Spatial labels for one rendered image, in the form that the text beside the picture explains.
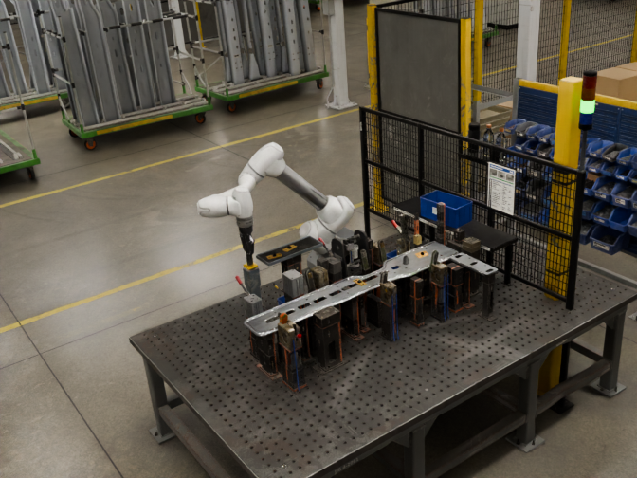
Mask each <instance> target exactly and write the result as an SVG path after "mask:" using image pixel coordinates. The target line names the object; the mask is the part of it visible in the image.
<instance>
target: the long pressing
mask: <svg viewBox="0 0 637 478"><path fill-rule="evenodd" d="M434 250H437V251H438V252H439V257H438V262H440V263H442V262H445V261H447V260H449V259H451V258H450V257H452V256H454V255H456V254H459V252H458V251H457V250H454V249H452V248H449V247H447V246H445V245H442V244H440V243H438V242H436V241H432V242H429V243H427V244H424V245H422V246H420V247H418V248H414V249H412V250H409V251H407V252H404V253H402V254H400V255H397V256H395V257H392V258H390V259H388V260H386V261H385V262H384V263H383V267H382V268H381V269H378V270H377V271H374V272H372V273H370V274H367V275H364V276H350V277H347V278H345V279H342V280H340V281H338V282H335V283H333V284H330V285H327V286H325V287H323V288H320V289H318V290H315V291H313V292H310V293H308V294H306V295H303V296H301V297H298V298H297V299H294V300H292V301H290V302H287V303H283V304H281V305H278V306H276V307H274V308H271V309H269V310H266V311H265V312H262V313H260V314H258V315H255V316H253V317H250V318H248V319H246V320H245V321H244V326H245V327H246V328H247V329H249V330H250V331H251V332H252V333H254V334H255V335H256V336H258V337H264V336H267V335H269V334H272V333H274V332H276V331H278V323H279V322H280V318H279V317H278V312H281V313H282V312H284V313H286V312H288V311H291V310H294V311H295V312H294V313H291V314H289V315H287V316H288V319H289V320H290V321H292V322H294V323H296V322H300V321H302V320H304V319H307V318H309V317H311V316H313V313H315V312H317V311H320V310H321V309H323V308H326V307H328V306H330V305H331V306H336V305H338V304H340V303H344V302H346V301H349V300H351V299H352V298H355V297H357V296H359V295H361V294H364V293H366V292H368V291H371V290H373V289H375V288H378V287H379V282H380V274H379V273H381V272H382V271H386V270H387V271H388V281H390V282H392V281H394V280H397V279H400V278H406V277H410V276H412V275H414V274H417V273H419V272H421V271H424V270H426V269H428V268H429V265H430V260H431V254H432V252H433V251H434ZM422 251H426V252H427V253H428V256H425V257H422V258H418V257H417V256H416V255H415V253H419V252H422ZM405 255H407V256H408V257H409V263H408V264H407V265H404V264H403V257H404V256H405ZM441 255H443V256H441ZM393 267H399V268H397V269H392V268H393ZM394 272H395V273H394ZM372 276H376V278H374V279H371V280H370V281H368V282H365V283H366V285H363V286H361V285H357V286H354V287H352V288H350V289H347V290H345V291H344V290H342V288H345V287H347V286H349V285H353V284H356V283H355V282H353V280H355V279H359V280H361V281H363V280H365V279H367V278H370V277H372ZM336 291H341V292H340V293H338V294H336V295H334V296H330V295H329V294H331V293H334V292H336ZM322 297H325V298H326V299H325V300H322V301H320V302H318V303H315V302H314V301H315V300H317V299H319V298H322ZM306 299H308V300H306ZM307 303H309V304H311V305H309V306H307V307H304V308H303V309H298V307H300V306H302V305H305V304H307ZM275 312H276V313H275ZM275 317H277V318H278V319H277V320H275V321H273V322H269V323H266V322H265V321H268V320H270V319H272V318H275Z"/></svg>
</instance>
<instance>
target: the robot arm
mask: <svg viewBox="0 0 637 478"><path fill-rule="evenodd" d="M283 156H284V152H283V149H282V148H281V147H280V146H279V145H278V144H276V143H274V142H271V143H268V144H266V145H265V146H263V147H262V148H261V149H260V150H259V151H258V152H257V153H256V154H255V155H254V156H253V157H252V158H251V159H250V160H249V162H248V163H247V164H246V166H245V167H244V169H243V171H242V172H241V173H240V175H239V179H238V183H239V186H238V187H235V188H233V189H231V190H228V191H226V192H223V193H220V194H214V195H211V196H208V197H206V198H203V199H201V200H199V201H198V203H197V209H198V214H200V215H201V216H203V217H207V218H213V217H223V216H228V215H234V216H236V221H237V226H238V227H239V232H240V234H239V235H240V237H241V241H242V245H243V249H244V251H245V252H246V261H247V265H248V266H251V265H253V258H252V254H254V243H255V240H253V239H252V235H251V232H252V231H253V226H252V225H253V214H252V212H253V202H252V198H251V194H250V191H251V190H253V189H254V187H255V186H256V185H257V184H258V183H259V182H260V181H261V180H262V179H264V178H265V177H266V176H271V177H276V178H277V179H278V180H280V182H281V183H282V184H284V185H285V186H286V187H288V188H289V189H290V190H291V191H293V192H294V193H296V194H297V195H298V196H300V197H301V198H302V199H303V200H305V201H306V202H307V203H309V204H310V205H311V206H312V207H314V208H315V209H316V212H317V215H318V218H317V219H315V220H310V221H307V222H305V223H304V224H302V225H301V227H300V238H303V237H306V236H309V235H310V236H312V237H314V238H315V239H317V240H318V239H319V238H321V239H322V240H323V242H324V243H325V246H326V247H327V248H328V249H329V250H330V252H332V245H331V242H332V239H334V238H338V239H341V238H339V237H338V236H336V233H338V232H339V231H340V230H341V229H342V228H343V227H344V226H345V225H346V224H347V223H348V221H349V220H350V219H351V217H352V215H353V213H354V208H355V207H354V205H353V204H352V202H351V201H350V200H349V199H348V198H347V197H345V196H338V197H337V198H335V197H332V196H331V195H329V196H325V195H323V194H322V193H321V192H319V191H318V190H317V189H316V188H314V187H313V186H312V185H311V184H309V183H308V182H307V181H306V180H304V179H303V178H302V177H301V176H300V175H298V174H297V173H296V172H294V171H293V170H292V169H291V168H289V167H288V166H287V165H286V164H285V161H284V159H283ZM313 251H315V252H316V255H318V259H319V258H321V257H324V258H326V259H327V258H330V256H329V255H328V251H327V250H326V249H325V247H324V246H322V247H320V248H315V249H313Z"/></svg>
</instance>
